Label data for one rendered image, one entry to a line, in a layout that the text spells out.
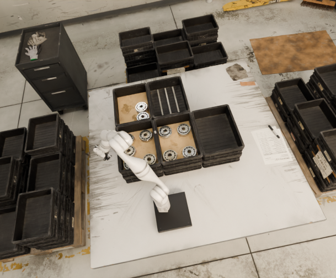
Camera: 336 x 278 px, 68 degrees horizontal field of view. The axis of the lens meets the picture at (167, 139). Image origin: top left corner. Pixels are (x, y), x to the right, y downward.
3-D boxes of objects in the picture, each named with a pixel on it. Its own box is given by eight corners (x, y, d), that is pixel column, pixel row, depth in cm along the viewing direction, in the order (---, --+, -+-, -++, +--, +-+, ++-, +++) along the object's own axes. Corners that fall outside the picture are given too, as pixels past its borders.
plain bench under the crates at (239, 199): (292, 238, 224) (326, 219, 164) (118, 274, 222) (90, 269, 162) (235, 103, 307) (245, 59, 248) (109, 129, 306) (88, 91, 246)
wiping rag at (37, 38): (46, 45, 265) (44, 42, 262) (26, 49, 264) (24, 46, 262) (48, 29, 280) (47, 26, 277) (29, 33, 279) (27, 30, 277)
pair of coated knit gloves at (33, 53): (40, 59, 253) (38, 57, 251) (22, 63, 253) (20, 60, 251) (42, 44, 266) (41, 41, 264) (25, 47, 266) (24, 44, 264)
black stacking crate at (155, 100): (190, 119, 203) (190, 111, 193) (155, 127, 203) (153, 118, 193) (181, 85, 224) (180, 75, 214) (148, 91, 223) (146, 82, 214)
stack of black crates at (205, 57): (218, 63, 327) (220, 41, 298) (225, 79, 311) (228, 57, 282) (189, 69, 326) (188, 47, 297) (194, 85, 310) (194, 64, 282)
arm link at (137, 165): (110, 145, 121) (138, 178, 134) (124, 133, 123) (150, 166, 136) (104, 140, 128) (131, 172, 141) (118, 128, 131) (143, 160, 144)
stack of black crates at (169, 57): (188, 69, 326) (188, 39, 288) (194, 85, 311) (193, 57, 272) (159, 74, 326) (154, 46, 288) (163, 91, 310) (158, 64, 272)
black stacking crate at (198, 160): (202, 162, 182) (202, 155, 172) (163, 171, 182) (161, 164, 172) (190, 120, 203) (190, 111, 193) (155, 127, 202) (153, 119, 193)
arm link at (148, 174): (150, 163, 136) (138, 176, 133) (173, 192, 150) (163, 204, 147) (142, 159, 144) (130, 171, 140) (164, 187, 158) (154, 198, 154)
